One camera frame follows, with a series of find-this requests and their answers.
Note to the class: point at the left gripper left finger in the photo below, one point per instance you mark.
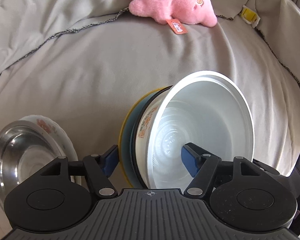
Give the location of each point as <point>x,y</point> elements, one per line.
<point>98,169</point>

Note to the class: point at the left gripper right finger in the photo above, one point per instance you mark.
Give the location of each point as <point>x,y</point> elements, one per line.
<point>202,166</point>

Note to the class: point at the blue enamel bowl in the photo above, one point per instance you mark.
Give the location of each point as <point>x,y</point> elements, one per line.
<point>130,139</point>

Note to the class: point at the white bowl yellow rim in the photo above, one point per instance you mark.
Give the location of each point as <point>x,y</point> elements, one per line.
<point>123,134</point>

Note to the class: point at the floral white plate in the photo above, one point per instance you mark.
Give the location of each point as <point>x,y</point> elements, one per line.
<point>55,134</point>

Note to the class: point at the white plastic tub bowl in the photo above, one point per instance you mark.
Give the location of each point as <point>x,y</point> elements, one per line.
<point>205,108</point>

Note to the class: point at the stainless steel bowl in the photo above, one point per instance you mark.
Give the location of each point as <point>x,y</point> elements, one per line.
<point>9,154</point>

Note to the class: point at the beige sofa cover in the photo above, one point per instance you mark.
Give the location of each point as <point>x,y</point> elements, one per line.
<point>83,65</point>

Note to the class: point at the small yellow white object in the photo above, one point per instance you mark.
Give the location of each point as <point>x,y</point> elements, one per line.
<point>249,16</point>

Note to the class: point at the pink plush toy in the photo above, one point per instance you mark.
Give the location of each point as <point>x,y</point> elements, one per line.
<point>176,13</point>

